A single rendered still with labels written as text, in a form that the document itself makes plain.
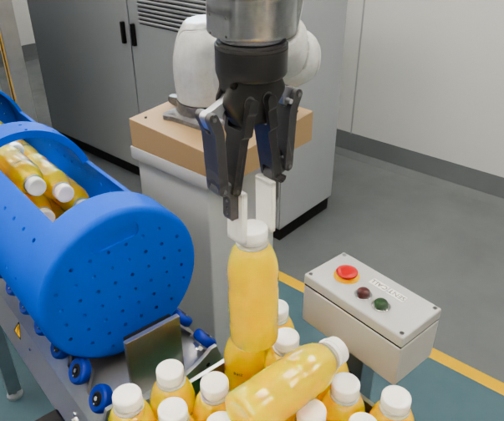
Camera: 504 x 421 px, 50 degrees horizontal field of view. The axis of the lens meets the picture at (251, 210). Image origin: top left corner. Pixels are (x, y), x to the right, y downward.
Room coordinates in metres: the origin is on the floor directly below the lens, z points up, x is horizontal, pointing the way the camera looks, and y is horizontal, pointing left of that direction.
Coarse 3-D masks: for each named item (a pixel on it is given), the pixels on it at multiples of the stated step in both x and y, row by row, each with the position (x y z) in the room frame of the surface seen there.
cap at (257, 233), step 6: (252, 222) 0.57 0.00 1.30; (258, 222) 0.57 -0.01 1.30; (264, 222) 0.57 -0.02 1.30; (252, 228) 0.55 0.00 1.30; (258, 228) 0.55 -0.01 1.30; (264, 228) 0.55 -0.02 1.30; (252, 234) 0.54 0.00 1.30; (258, 234) 0.54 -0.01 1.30; (264, 234) 0.54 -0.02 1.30; (252, 240) 0.54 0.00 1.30; (258, 240) 0.54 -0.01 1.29; (264, 240) 0.54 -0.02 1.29; (246, 246) 0.54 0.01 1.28; (252, 246) 0.54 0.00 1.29
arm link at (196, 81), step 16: (192, 32) 1.42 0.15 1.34; (176, 48) 1.43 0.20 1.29; (192, 48) 1.40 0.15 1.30; (208, 48) 1.40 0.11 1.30; (176, 64) 1.43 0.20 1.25; (192, 64) 1.40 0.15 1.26; (208, 64) 1.40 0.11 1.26; (176, 80) 1.44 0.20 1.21; (192, 80) 1.40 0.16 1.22; (208, 80) 1.40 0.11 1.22; (192, 96) 1.41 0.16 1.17; (208, 96) 1.41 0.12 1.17
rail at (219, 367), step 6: (222, 360) 0.65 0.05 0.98; (216, 366) 0.63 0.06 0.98; (222, 366) 0.64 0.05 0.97; (204, 372) 0.62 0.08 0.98; (222, 372) 0.64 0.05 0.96; (192, 378) 0.61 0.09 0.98; (198, 378) 0.61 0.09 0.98; (192, 384) 0.60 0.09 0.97; (198, 384) 0.61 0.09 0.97; (198, 390) 0.61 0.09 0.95
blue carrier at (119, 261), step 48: (0, 96) 1.43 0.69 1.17; (0, 144) 0.99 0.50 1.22; (48, 144) 1.28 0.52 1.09; (0, 192) 0.83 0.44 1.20; (96, 192) 1.08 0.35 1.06; (0, 240) 0.75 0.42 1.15; (48, 240) 0.68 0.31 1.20; (96, 240) 0.69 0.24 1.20; (144, 240) 0.73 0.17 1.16; (48, 288) 0.63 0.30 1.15; (96, 288) 0.67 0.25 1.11; (144, 288) 0.72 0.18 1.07; (48, 336) 0.62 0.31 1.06; (96, 336) 0.66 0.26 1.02
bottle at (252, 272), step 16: (240, 256) 0.54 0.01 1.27; (256, 256) 0.53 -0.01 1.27; (272, 256) 0.54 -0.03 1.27; (240, 272) 0.53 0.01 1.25; (256, 272) 0.53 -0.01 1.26; (272, 272) 0.53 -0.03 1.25; (240, 288) 0.53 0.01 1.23; (256, 288) 0.52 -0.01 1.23; (272, 288) 0.53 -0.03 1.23; (240, 304) 0.53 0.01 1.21; (256, 304) 0.52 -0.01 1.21; (272, 304) 0.53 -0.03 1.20; (240, 320) 0.53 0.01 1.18; (256, 320) 0.52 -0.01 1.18; (272, 320) 0.53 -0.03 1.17; (240, 336) 0.53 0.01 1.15; (256, 336) 0.52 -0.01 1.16; (272, 336) 0.53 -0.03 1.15; (256, 352) 0.52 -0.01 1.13
